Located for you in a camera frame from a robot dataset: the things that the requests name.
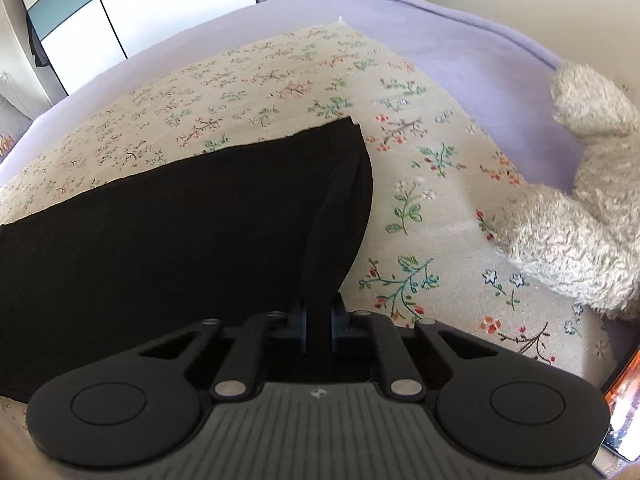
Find phone with lit screen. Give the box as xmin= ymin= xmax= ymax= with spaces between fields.
xmin=599 ymin=359 xmax=640 ymax=464

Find floral printed cloth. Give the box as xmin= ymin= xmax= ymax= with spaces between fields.
xmin=0 ymin=19 xmax=623 ymax=417

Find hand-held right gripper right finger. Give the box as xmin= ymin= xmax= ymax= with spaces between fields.
xmin=330 ymin=293 xmax=502 ymax=403

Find purple bed sheet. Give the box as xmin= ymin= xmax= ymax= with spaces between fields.
xmin=0 ymin=0 xmax=583 ymax=202

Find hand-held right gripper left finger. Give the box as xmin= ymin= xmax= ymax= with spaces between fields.
xmin=139 ymin=301 xmax=308 ymax=403

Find black pants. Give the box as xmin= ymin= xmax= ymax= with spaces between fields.
xmin=0 ymin=116 xmax=376 ymax=404

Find dark hanging garment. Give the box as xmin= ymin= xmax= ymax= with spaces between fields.
xmin=26 ymin=14 xmax=52 ymax=69

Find grey plush toy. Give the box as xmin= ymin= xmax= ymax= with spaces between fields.
xmin=492 ymin=61 xmax=640 ymax=321

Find grey cushion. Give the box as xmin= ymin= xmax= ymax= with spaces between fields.
xmin=0 ymin=91 xmax=35 ymax=162

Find white and teal wardrobe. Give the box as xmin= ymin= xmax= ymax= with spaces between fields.
xmin=12 ymin=0 xmax=257 ymax=97

